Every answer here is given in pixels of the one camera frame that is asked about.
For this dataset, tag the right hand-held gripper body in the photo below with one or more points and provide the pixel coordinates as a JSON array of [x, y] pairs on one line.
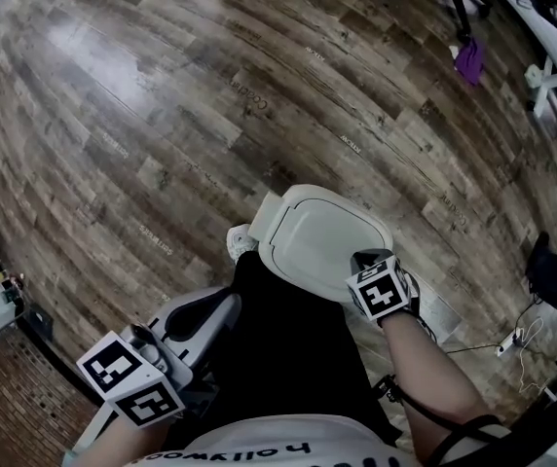
[[381, 295]]

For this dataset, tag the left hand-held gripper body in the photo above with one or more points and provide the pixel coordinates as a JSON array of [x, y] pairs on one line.
[[113, 368]]

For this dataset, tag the white trash bin lid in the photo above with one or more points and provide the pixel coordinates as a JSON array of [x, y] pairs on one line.
[[327, 241]]

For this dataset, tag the white trash bin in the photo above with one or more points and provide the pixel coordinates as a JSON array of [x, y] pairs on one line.
[[264, 217]]

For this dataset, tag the person's right forearm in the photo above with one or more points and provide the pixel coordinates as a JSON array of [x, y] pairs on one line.
[[419, 358]]

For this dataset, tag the person's left forearm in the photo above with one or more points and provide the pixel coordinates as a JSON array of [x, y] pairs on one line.
[[127, 438]]

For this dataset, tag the brick pattern panel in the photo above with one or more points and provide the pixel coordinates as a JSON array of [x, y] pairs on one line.
[[11, 406]]

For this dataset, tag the person's black trousers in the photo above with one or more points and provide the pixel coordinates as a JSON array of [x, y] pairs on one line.
[[283, 348]]

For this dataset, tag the white power strip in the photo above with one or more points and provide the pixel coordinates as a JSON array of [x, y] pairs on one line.
[[506, 344]]

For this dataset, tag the white sneaker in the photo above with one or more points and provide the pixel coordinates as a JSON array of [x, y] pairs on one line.
[[240, 241]]

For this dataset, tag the person's white printed shirt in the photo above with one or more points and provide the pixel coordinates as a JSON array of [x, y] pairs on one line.
[[278, 436]]

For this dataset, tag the purple cloth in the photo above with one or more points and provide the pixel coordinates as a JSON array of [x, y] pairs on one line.
[[471, 61]]

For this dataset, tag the white table frame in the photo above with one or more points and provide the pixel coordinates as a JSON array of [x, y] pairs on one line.
[[546, 42]]

